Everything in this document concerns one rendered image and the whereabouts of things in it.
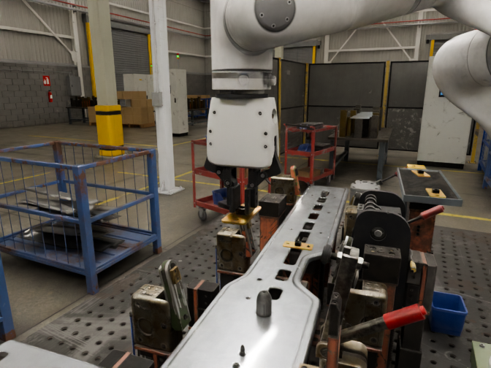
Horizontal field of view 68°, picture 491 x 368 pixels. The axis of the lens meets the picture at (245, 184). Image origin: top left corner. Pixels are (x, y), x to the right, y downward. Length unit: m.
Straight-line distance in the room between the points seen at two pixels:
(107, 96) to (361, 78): 5.38
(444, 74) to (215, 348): 0.65
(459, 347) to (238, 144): 1.01
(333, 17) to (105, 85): 7.80
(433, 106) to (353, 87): 1.85
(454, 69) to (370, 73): 7.79
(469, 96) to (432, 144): 6.91
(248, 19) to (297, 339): 0.54
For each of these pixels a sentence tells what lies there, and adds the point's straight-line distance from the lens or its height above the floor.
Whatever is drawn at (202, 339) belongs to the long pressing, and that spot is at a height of 1.00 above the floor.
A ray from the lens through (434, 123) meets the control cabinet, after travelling 7.67.
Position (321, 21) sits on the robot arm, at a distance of 0.46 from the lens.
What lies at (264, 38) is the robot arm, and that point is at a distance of 0.43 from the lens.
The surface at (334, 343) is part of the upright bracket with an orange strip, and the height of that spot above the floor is 1.15.
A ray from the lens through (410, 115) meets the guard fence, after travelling 8.48.
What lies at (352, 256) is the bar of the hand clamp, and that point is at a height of 1.21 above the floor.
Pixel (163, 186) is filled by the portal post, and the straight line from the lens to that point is 5.33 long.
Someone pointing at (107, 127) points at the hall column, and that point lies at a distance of 8.18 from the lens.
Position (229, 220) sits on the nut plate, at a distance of 0.53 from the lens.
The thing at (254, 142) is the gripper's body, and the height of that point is 1.37.
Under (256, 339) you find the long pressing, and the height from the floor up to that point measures 1.00.
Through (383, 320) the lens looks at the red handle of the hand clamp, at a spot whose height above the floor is 1.12.
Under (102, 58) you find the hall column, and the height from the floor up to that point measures 2.03.
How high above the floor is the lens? 1.44
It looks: 15 degrees down
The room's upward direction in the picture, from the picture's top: straight up
